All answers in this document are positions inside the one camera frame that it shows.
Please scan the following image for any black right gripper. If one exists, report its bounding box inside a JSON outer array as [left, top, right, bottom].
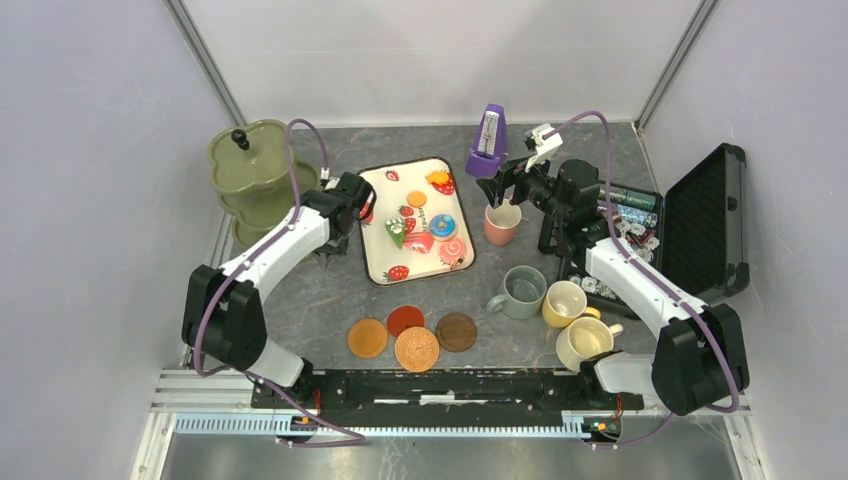
[[476, 148, 570, 225]]

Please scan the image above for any green white cake slice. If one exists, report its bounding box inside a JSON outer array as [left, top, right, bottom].
[[385, 217, 406, 249]]

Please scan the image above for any blue frosted donut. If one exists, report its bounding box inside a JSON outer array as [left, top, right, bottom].
[[429, 213, 458, 242]]

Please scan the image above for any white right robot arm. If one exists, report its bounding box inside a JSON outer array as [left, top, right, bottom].
[[476, 158, 750, 416]]

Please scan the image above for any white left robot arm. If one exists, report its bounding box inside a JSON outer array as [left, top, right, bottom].
[[181, 172, 377, 408]]

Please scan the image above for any purple metronome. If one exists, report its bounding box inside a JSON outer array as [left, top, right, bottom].
[[465, 103, 508, 178]]

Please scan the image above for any pink ceramic mug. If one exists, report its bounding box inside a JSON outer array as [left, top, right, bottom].
[[483, 202, 522, 246]]

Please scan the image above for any round orange biscuit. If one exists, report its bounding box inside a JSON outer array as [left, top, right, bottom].
[[407, 191, 428, 208]]

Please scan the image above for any strawberry print serving tray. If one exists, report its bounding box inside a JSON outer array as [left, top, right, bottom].
[[359, 157, 476, 286]]

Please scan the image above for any pink cake slice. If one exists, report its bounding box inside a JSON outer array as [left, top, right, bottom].
[[403, 231, 435, 254]]

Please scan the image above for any green tiered dessert stand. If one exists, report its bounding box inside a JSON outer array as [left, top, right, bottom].
[[207, 119, 319, 250]]

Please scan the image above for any grey ceramic mug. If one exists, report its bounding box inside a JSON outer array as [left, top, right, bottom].
[[485, 265, 548, 320]]

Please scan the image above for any red round coaster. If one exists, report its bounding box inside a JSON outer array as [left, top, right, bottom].
[[387, 305, 426, 337]]

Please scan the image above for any yellow ceramic mug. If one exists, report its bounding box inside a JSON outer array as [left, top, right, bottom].
[[542, 280, 601, 328]]

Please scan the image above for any light brown round coaster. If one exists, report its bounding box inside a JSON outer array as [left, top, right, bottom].
[[347, 318, 389, 359]]

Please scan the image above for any dark brown round coaster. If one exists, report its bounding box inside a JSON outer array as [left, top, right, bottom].
[[435, 312, 477, 353]]

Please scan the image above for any woven round coaster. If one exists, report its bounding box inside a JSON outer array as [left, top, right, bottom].
[[394, 327, 440, 373]]

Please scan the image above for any cream ceramic mug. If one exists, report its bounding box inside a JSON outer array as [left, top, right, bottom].
[[555, 317, 624, 372]]

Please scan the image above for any open black case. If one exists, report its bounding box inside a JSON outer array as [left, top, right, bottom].
[[538, 143, 750, 317]]

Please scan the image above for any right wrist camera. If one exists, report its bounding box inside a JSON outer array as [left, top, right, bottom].
[[524, 123, 563, 172]]

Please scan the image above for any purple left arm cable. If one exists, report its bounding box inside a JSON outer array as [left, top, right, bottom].
[[192, 118, 367, 450]]

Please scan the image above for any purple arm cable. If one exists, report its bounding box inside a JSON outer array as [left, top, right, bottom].
[[544, 109, 742, 452], [192, 118, 367, 450]]

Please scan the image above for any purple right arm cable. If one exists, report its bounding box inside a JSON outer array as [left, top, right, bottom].
[[544, 109, 742, 452]]

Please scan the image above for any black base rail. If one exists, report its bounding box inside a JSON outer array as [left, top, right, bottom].
[[291, 368, 645, 428]]

